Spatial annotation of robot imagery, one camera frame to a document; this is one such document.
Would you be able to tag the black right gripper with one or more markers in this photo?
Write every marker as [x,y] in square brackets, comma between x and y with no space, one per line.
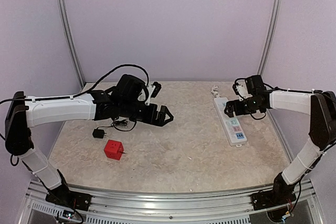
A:
[230,106]

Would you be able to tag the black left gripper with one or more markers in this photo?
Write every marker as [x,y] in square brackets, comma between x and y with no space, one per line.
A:
[159,121]

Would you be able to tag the white multicolour power strip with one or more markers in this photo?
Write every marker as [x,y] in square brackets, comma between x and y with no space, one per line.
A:
[231,126]

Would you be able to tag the red cube socket adapter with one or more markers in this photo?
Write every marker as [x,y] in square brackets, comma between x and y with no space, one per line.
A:
[114,149]

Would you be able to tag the black power adapter with cable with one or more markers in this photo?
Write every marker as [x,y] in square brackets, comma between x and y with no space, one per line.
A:
[124,125]

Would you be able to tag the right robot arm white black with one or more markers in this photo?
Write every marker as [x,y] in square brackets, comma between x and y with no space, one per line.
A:
[313,112]

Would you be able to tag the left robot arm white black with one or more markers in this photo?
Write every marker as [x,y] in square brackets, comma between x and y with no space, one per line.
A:
[129,98]

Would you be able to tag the small circuit board with led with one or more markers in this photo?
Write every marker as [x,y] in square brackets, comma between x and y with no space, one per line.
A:
[68,214]

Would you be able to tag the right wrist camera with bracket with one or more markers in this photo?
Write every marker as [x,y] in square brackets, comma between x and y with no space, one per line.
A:
[239,89]

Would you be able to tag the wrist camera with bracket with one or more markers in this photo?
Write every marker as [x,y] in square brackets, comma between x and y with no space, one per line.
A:
[151,91]
[239,89]

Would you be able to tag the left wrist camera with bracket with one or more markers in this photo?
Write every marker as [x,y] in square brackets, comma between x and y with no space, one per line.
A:
[151,91]

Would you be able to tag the right aluminium frame post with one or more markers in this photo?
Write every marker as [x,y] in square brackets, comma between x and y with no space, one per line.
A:
[276,6]

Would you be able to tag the aluminium frame post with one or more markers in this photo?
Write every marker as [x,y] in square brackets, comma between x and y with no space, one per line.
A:
[70,42]
[276,6]

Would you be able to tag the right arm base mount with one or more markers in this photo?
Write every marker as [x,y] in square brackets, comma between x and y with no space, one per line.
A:
[266,199]

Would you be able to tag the front aluminium rail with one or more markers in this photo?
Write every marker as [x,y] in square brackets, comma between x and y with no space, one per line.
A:
[229,206]

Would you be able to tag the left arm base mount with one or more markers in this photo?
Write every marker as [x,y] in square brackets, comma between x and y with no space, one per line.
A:
[70,199]

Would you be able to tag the left aluminium frame post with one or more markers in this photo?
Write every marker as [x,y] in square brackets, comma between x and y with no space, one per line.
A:
[70,42]

